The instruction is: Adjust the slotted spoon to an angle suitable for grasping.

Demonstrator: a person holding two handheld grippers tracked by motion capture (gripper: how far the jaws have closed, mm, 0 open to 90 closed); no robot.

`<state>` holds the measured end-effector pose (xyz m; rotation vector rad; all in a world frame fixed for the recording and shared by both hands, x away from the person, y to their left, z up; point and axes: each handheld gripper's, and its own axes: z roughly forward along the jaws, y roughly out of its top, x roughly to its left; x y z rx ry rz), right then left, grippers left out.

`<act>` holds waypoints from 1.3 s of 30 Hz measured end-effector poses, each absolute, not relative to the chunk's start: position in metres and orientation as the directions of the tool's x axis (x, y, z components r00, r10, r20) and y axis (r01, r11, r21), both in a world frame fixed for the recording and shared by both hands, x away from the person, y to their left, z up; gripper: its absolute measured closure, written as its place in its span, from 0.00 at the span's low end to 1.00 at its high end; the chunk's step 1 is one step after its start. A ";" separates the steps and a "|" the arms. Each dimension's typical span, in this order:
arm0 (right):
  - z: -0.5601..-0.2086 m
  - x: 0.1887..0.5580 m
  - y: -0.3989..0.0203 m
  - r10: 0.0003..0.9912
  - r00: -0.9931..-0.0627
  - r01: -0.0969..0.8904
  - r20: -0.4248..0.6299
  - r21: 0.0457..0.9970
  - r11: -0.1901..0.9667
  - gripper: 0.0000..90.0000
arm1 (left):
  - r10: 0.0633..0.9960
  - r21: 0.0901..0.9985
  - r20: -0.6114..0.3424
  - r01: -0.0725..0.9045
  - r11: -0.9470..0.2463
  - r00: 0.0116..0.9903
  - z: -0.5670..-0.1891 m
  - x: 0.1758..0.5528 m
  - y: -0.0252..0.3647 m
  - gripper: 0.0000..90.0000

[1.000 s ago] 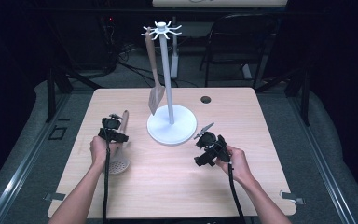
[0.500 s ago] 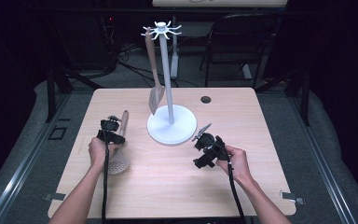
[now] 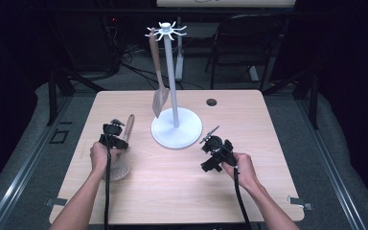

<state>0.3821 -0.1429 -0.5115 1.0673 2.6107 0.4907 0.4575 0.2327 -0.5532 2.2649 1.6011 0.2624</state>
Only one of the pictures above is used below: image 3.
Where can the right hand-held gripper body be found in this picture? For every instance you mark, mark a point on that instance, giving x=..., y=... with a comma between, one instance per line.
x=218, y=148

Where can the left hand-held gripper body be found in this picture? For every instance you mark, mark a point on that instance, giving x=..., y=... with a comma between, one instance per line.
x=111, y=134

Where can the grey perforated skimmer spoon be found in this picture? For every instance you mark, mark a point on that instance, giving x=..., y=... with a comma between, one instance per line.
x=123, y=171

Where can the white utensil rack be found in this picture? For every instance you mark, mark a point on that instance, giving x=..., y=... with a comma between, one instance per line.
x=176, y=131

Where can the grey slotted spatula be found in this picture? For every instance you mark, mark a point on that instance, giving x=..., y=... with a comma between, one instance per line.
x=160, y=99

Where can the person's right hand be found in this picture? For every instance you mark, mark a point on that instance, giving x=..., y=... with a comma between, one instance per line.
x=244, y=172

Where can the person's left hand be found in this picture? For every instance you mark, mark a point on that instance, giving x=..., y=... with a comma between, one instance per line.
x=99, y=159

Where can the black folding chair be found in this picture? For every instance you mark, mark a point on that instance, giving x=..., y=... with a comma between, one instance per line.
x=246, y=25

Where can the black frame leg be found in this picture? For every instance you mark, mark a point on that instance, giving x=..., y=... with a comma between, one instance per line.
x=314, y=102
x=52, y=99

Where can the metal table bracket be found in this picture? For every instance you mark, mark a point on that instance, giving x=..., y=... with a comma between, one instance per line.
x=300, y=202
x=56, y=202

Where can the metal floor rail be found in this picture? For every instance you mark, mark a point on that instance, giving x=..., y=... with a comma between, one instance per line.
x=22, y=179
x=335, y=179

